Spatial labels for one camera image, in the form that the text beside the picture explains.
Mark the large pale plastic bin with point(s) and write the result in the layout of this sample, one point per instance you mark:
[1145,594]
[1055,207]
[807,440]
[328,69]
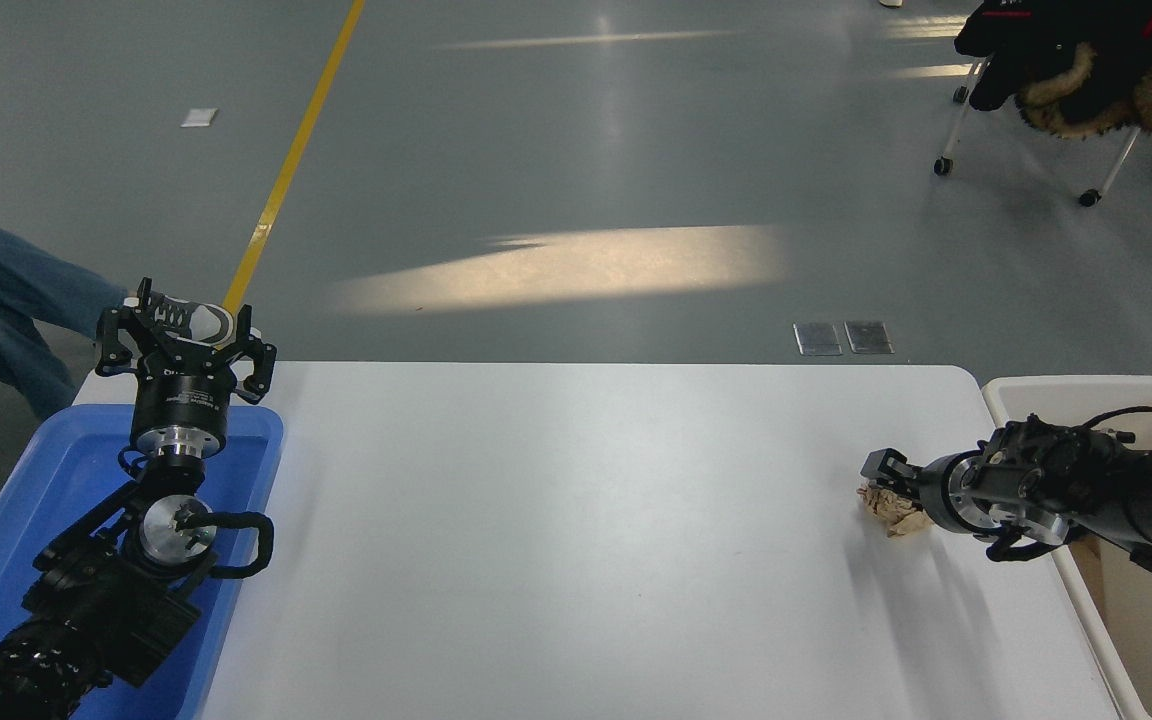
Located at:
[1056,395]

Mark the metal floor plate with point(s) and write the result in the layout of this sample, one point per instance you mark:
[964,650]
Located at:
[818,340]
[869,338]

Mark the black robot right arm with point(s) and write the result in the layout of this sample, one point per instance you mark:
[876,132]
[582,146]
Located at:
[1136,490]

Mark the person's shoe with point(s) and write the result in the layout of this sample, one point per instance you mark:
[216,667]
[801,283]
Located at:
[201,320]

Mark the white wheeled chair frame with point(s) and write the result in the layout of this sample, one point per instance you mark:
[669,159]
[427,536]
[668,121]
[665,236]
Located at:
[956,120]

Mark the blue plastic tray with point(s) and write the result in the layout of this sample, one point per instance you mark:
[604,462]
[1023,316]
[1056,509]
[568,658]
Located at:
[66,470]

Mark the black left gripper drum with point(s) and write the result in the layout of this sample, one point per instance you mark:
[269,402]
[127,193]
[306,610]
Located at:
[182,395]

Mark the black coat with fur trim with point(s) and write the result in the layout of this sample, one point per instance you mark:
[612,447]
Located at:
[1086,50]

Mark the tan paper ball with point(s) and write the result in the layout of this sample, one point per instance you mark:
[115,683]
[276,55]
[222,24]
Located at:
[896,515]

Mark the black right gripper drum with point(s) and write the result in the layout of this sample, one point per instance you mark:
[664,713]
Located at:
[934,490]

